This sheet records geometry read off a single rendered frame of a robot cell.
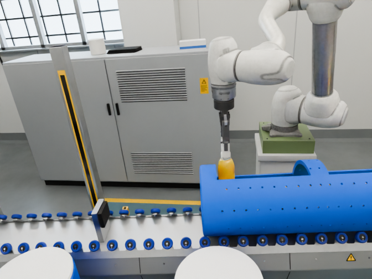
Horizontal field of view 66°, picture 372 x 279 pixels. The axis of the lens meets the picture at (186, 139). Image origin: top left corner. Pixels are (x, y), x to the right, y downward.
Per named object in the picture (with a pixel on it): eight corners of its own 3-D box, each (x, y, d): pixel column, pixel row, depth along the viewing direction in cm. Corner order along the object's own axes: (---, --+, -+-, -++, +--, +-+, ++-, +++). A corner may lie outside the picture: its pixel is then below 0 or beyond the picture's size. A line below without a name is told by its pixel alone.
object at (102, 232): (105, 226, 132) (98, 199, 126) (113, 226, 132) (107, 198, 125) (98, 242, 123) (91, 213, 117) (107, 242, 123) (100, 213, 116)
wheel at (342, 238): (333, 231, 112) (335, 232, 110) (345, 231, 112) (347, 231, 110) (335, 243, 111) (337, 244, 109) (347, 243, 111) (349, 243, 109)
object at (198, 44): (180, 48, 274) (179, 40, 271) (205, 46, 273) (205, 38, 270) (179, 50, 263) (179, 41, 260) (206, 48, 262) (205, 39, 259)
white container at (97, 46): (94, 52, 296) (91, 38, 289) (109, 52, 293) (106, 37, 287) (87, 55, 281) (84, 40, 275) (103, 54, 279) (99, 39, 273)
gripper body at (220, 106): (212, 95, 109) (213, 118, 113) (213, 102, 102) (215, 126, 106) (232, 93, 109) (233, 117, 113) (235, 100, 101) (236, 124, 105)
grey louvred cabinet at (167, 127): (66, 164, 388) (33, 54, 327) (226, 166, 351) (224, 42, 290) (42, 187, 340) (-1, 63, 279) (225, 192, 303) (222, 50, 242)
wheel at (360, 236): (352, 230, 112) (355, 231, 110) (365, 230, 111) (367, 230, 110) (355, 243, 111) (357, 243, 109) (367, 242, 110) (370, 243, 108)
